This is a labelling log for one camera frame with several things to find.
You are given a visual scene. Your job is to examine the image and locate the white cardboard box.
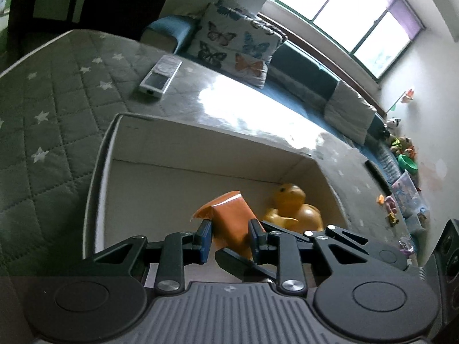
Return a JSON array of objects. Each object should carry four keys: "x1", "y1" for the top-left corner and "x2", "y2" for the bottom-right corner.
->
[{"x1": 82, "y1": 114, "x2": 347, "y2": 256}]

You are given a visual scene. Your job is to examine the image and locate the black remote on cover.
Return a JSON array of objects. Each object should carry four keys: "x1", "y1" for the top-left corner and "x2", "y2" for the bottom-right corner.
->
[{"x1": 364, "y1": 160, "x2": 391, "y2": 196}]

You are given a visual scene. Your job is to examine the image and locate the window with green frame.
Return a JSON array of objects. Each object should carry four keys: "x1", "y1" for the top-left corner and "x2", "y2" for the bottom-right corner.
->
[{"x1": 271, "y1": 0, "x2": 424, "y2": 80}]

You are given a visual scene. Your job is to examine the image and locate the grey white cushion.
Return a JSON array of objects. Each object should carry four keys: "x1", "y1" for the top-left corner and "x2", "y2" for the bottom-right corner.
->
[{"x1": 324, "y1": 81, "x2": 377, "y2": 145}]

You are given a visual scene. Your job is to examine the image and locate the dark teal sofa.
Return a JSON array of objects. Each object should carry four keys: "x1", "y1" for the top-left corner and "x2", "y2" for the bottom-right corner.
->
[{"x1": 141, "y1": 15, "x2": 402, "y2": 183}]

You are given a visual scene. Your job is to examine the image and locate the orange snack packet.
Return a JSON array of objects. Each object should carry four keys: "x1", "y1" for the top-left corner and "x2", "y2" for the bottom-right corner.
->
[{"x1": 193, "y1": 190, "x2": 256, "y2": 259}]

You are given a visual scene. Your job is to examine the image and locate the butterfly print pillow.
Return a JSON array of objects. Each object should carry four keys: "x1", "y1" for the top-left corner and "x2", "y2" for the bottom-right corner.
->
[{"x1": 187, "y1": 0, "x2": 287, "y2": 89}]

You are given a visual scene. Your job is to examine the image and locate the white remote control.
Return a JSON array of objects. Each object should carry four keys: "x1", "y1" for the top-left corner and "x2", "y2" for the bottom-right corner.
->
[{"x1": 139, "y1": 55, "x2": 183, "y2": 98}]

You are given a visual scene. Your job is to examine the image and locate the yellow rubber duck toy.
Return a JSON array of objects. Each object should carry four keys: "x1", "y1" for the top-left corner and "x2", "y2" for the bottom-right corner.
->
[{"x1": 263, "y1": 183, "x2": 324, "y2": 234}]

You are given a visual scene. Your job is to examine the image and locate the clear plastic storage bin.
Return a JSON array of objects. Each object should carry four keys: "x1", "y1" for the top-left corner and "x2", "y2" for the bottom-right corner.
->
[{"x1": 391, "y1": 171, "x2": 424, "y2": 218}]

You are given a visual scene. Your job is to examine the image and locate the grey quilted star cover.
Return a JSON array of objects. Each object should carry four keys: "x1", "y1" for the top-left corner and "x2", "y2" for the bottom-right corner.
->
[{"x1": 1, "y1": 30, "x2": 408, "y2": 280}]

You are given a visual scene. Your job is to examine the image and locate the pile of plush toys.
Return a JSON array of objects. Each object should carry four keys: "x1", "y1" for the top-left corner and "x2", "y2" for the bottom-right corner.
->
[{"x1": 386, "y1": 118, "x2": 416, "y2": 160}]

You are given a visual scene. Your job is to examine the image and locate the green plastic bowl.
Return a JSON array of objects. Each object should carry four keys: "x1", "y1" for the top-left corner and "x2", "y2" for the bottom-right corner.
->
[{"x1": 397, "y1": 154, "x2": 418, "y2": 175}]

